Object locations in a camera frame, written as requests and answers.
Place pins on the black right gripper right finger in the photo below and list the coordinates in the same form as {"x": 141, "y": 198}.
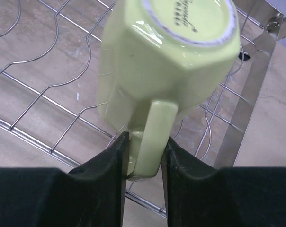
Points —
{"x": 198, "y": 195}

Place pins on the steel two-tier dish rack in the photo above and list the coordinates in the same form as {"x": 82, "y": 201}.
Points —
{"x": 77, "y": 74}

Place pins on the light green mug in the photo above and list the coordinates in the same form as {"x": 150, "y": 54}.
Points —
{"x": 158, "y": 60}

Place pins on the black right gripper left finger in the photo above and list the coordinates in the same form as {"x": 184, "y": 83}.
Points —
{"x": 90, "y": 195}

